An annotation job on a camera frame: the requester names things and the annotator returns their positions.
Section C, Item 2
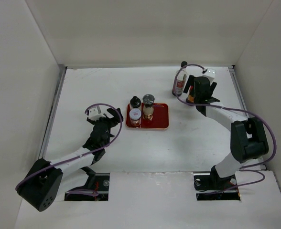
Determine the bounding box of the red lid sauce jar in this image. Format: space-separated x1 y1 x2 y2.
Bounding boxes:
186 86 194 104

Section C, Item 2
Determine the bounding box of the grey lid sauce jar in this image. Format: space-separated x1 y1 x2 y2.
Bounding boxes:
129 108 142 127

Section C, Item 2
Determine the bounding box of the black cap white bottle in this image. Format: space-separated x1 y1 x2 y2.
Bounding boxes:
130 96 141 111

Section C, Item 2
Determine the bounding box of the clear top pepper grinder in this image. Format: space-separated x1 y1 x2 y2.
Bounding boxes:
142 94 155 121

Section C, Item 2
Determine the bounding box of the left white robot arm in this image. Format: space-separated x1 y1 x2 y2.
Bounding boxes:
15 104 124 212

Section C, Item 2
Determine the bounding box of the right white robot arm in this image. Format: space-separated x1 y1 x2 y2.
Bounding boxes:
184 75 269 189

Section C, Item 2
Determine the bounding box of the tall dark vinegar bottle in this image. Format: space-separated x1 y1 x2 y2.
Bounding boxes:
172 68 187 96

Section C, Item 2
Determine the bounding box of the red lacquer tray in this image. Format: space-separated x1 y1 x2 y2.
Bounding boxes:
125 103 170 130

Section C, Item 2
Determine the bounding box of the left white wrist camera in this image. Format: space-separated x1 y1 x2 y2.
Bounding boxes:
86 105 105 121

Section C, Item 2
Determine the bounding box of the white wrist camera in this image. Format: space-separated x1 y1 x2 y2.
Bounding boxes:
202 68 216 83
86 105 105 121

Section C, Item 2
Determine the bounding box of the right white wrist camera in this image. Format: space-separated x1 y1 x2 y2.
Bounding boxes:
202 68 216 83

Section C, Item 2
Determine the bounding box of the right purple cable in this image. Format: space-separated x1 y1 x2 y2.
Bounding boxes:
173 63 278 165

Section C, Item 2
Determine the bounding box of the purple cable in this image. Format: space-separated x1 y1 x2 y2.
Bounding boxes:
15 103 125 191
173 63 278 165

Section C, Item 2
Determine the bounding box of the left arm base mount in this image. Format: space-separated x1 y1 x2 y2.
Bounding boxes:
64 167 110 202

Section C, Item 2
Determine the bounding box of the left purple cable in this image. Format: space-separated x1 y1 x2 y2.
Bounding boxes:
15 103 125 191

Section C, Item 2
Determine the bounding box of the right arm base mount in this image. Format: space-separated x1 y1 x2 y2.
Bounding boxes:
194 171 240 201

